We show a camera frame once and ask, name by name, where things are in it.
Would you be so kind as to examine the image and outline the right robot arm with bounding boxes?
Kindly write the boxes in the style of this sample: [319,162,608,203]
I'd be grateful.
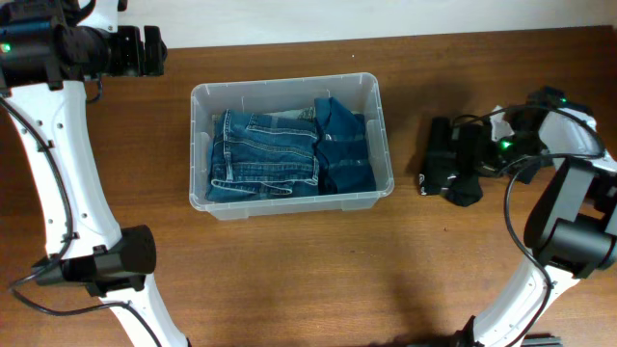
[444,87,616,346]

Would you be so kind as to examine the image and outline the blue garment with tape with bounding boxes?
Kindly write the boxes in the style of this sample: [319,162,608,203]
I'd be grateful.
[314,97,376,195]

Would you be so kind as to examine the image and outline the dark blue jeans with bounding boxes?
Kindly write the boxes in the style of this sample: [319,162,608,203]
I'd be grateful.
[205,110,319,203]

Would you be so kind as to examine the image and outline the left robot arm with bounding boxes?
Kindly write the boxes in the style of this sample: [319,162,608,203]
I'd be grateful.
[1,0,188,346]

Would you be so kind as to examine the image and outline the light blue jeans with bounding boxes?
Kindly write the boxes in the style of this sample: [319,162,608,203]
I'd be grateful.
[212,107,315,131]

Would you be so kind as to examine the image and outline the black garment with tape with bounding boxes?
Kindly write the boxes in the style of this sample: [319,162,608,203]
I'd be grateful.
[418,117,483,207]
[508,155,553,184]

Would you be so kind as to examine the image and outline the black aluminium rail base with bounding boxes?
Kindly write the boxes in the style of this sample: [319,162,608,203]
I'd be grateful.
[521,335,564,347]

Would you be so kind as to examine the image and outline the clear plastic storage bin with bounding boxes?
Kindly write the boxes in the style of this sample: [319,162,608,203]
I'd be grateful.
[189,72,394,221]

